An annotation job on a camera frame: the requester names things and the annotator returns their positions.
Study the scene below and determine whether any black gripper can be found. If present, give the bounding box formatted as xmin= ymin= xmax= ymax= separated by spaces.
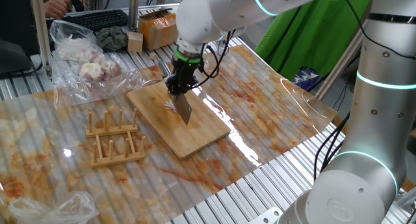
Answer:
xmin=164 ymin=58 xmax=201 ymax=95

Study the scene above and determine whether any steel cleaver knife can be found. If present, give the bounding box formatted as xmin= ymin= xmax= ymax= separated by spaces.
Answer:
xmin=158 ymin=60 xmax=193 ymax=127

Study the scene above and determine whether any person's hand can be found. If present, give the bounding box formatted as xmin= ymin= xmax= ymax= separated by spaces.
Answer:
xmin=44 ymin=0 xmax=72 ymax=19

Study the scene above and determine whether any chopped red onion piece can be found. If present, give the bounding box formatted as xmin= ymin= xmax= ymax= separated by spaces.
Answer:
xmin=164 ymin=99 xmax=178 ymax=114

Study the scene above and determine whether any wooden cutting board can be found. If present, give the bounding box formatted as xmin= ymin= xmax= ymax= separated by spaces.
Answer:
xmin=126 ymin=77 xmax=231 ymax=160

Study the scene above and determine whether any taped cardboard box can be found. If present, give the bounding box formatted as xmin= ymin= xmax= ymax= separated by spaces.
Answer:
xmin=138 ymin=8 xmax=180 ymax=52

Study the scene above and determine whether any wooden block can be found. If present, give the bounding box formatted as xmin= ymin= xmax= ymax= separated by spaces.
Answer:
xmin=127 ymin=31 xmax=144 ymax=53

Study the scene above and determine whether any marble pattern plastic mat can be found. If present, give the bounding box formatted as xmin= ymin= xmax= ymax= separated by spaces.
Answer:
xmin=0 ymin=44 xmax=339 ymax=224

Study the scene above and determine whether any grey green cloth rag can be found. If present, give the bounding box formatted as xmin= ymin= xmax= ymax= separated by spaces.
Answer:
xmin=96 ymin=25 xmax=129 ymax=52

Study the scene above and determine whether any plastic bag of garlic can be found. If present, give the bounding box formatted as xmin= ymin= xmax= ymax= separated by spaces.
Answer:
xmin=48 ymin=19 xmax=144 ymax=108

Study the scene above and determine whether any black computer keyboard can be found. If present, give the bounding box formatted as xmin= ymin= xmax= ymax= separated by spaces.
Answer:
xmin=60 ymin=8 xmax=129 ymax=32

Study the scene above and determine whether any blue white patterned bag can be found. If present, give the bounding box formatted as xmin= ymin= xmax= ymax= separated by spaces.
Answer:
xmin=291 ymin=67 xmax=321 ymax=92

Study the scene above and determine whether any green fabric sheet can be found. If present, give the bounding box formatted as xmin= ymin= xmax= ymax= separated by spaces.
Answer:
xmin=254 ymin=0 xmax=374 ymax=82

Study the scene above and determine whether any perforated metal plate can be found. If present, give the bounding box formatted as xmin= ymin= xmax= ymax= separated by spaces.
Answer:
xmin=248 ymin=206 xmax=283 ymax=224

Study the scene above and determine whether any black monitor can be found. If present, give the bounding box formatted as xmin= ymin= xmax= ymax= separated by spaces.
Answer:
xmin=0 ymin=38 xmax=33 ymax=76

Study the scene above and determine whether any crumpled clear plastic bag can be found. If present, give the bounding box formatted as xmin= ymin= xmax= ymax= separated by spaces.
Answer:
xmin=8 ymin=190 xmax=100 ymax=224

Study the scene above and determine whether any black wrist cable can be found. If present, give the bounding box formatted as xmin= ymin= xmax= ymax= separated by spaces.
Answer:
xmin=190 ymin=29 xmax=235 ymax=90

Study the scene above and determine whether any aluminium frame post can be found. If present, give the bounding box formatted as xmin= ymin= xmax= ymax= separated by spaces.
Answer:
xmin=29 ymin=0 xmax=53 ymax=77
xmin=313 ymin=25 xmax=365 ymax=100
xmin=127 ymin=0 xmax=140 ymax=30

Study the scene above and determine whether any black base cable bundle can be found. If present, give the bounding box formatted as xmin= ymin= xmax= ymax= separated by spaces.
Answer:
xmin=313 ymin=112 xmax=352 ymax=181

